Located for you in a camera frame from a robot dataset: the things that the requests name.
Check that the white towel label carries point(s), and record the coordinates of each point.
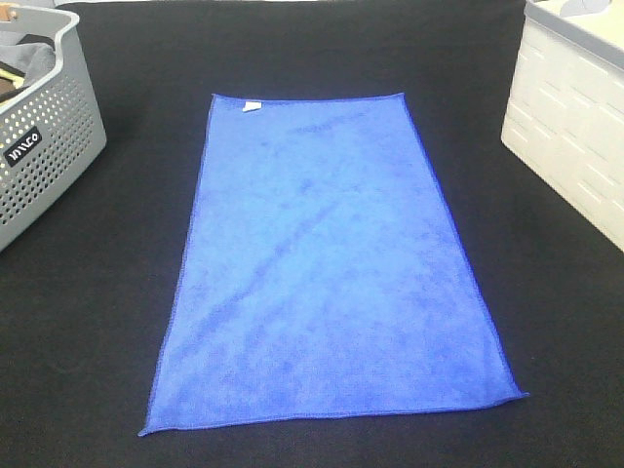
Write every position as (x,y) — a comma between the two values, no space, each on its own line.
(250,106)

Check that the blue microfiber towel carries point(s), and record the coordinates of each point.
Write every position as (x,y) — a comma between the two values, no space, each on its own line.
(322,276)

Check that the grey cloth in basket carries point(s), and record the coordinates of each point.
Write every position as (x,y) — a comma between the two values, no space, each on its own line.
(26,63)

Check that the white plastic storage crate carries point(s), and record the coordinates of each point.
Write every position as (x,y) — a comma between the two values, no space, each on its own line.
(564,116)

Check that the grey perforated plastic basket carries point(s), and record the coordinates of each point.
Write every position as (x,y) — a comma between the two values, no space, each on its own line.
(52,131)

